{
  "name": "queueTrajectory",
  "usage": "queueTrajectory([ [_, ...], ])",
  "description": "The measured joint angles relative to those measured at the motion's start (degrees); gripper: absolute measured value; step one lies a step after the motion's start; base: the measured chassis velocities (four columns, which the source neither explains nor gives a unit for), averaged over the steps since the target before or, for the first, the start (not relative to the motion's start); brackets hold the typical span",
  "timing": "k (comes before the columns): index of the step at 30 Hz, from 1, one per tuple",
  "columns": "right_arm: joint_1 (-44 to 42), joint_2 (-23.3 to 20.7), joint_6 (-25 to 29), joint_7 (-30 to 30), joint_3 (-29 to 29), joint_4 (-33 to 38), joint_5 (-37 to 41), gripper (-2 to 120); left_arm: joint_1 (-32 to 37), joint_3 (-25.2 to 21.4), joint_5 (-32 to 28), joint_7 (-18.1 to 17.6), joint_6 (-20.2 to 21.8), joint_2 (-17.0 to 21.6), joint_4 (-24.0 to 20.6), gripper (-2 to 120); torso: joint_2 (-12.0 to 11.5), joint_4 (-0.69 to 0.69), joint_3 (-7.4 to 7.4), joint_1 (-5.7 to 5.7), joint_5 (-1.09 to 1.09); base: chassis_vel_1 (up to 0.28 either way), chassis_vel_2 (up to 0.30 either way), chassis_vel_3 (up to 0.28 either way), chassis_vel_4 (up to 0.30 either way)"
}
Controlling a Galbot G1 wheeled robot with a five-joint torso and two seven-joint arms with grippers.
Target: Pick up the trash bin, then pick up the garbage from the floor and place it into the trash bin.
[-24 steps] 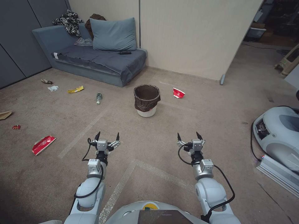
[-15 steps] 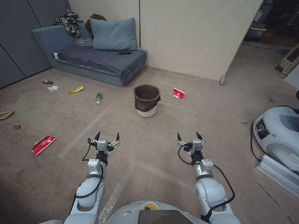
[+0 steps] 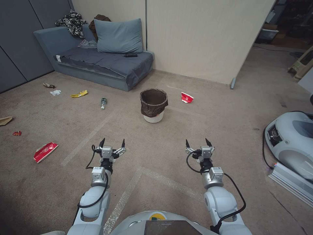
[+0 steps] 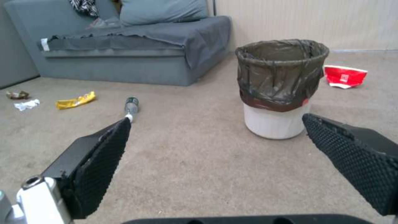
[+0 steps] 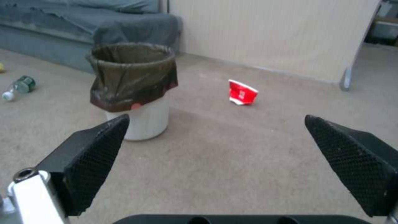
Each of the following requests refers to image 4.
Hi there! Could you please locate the clear plastic bottle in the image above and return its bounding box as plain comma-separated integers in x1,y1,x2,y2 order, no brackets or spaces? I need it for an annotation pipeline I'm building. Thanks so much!
124,96,140,123

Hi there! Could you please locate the dark plastic bin liner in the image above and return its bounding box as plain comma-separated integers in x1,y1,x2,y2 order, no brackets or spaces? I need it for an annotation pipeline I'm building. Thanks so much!
234,39,330,113

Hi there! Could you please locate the black and white patterned cloth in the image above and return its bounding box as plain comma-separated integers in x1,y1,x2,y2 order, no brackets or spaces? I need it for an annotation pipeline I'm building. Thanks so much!
68,0,100,18

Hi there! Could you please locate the white trash bin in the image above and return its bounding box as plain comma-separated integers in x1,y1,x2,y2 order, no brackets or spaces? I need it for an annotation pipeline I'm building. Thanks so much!
243,103,312,140

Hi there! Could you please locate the brown crumpled wrapper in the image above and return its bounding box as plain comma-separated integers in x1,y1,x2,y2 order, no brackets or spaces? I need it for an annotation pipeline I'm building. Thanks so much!
5,90,31,100

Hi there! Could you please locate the grey-blue cushion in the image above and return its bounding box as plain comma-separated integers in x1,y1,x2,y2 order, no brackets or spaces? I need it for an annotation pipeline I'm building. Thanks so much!
119,0,209,26

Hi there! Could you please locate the red crushed paper cup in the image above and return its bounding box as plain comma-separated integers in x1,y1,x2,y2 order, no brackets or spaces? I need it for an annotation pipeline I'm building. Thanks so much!
323,65,368,90

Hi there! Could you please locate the white crumpled paper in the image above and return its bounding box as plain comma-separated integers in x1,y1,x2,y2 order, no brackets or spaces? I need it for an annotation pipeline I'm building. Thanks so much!
13,99,41,111

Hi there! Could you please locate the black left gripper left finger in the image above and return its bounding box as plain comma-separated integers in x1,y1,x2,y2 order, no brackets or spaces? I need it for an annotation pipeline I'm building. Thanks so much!
0,117,132,224

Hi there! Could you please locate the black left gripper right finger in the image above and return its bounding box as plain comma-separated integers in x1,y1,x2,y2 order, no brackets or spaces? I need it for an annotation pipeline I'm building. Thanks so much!
302,113,398,216

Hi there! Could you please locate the yellow snack wrapper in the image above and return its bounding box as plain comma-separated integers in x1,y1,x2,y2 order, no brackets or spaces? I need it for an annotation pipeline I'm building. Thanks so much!
55,91,97,110

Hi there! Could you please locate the grey sofa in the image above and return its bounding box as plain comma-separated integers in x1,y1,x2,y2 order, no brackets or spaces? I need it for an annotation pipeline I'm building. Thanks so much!
3,0,233,87

